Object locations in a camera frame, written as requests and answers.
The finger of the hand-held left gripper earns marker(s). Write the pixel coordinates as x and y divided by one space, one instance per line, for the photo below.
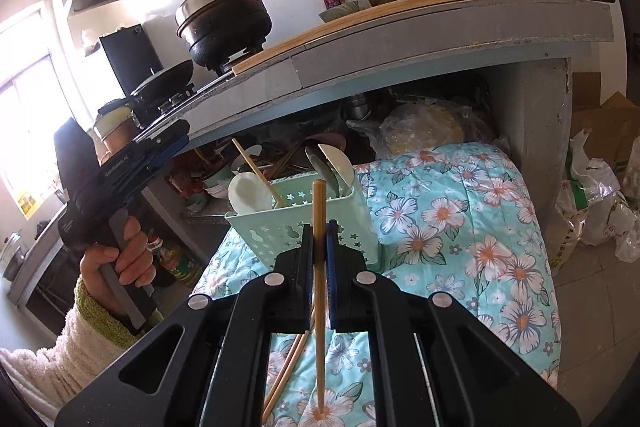
162 159
160 137

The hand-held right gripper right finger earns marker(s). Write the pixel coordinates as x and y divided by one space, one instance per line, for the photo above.
331 277

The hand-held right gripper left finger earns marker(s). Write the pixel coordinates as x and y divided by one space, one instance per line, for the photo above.
295 287

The green perforated utensil holder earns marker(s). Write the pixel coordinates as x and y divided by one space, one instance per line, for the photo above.
265 232

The short white spoon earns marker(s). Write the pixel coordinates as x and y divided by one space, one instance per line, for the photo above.
247 194

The large metal spoon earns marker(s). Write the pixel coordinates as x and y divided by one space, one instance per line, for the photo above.
317 167

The person's left forearm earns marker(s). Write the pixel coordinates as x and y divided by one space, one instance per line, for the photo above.
60 357

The person's left hand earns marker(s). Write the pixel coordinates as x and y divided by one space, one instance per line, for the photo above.
137 257

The black wok on stove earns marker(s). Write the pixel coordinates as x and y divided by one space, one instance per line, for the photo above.
165 104

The brown pot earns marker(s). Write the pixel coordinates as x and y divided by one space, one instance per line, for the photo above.
112 142

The cream enamel pot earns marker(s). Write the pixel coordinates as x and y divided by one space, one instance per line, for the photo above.
112 119

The stack of bowls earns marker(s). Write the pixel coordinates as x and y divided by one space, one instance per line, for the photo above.
217 182

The black rectangular box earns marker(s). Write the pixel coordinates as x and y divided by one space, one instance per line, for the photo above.
130 57

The cooking oil bottle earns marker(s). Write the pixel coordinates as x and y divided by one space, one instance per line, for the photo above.
175 262

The window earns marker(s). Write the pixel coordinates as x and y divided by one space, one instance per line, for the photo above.
30 117

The black cooking pot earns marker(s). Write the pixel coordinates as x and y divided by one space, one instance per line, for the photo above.
225 37

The floral turquoise blanket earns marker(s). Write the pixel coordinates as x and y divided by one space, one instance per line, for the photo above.
450 232

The clear plastic bag of food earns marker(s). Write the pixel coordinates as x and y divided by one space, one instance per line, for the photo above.
430 127

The grey dish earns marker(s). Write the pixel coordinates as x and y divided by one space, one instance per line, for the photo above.
340 13

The wooden cutting board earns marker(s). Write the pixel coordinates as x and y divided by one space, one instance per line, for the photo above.
350 14

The concrete kitchen counter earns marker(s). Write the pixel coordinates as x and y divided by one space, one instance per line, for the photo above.
400 52

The white green plastic sack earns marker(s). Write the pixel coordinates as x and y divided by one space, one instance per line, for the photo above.
585 197

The plastic bag with red print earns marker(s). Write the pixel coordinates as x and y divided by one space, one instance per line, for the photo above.
617 227

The cardboard box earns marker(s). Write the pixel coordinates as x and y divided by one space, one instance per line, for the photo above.
610 117

